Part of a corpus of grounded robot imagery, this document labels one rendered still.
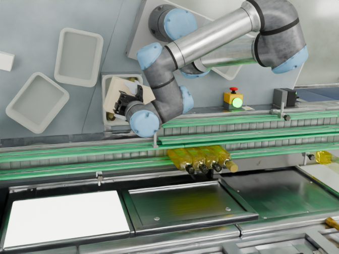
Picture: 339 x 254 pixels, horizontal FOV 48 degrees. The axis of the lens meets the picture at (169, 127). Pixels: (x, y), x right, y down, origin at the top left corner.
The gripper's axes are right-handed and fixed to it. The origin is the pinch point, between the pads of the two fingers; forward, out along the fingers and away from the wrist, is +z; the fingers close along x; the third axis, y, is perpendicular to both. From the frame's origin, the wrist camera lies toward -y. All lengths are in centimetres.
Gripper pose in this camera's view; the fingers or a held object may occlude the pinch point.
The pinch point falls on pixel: (131, 100)
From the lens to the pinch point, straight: 138.2
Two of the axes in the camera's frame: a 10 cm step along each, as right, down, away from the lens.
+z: -2.7, -2.8, 9.2
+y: -9.0, -2.6, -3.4
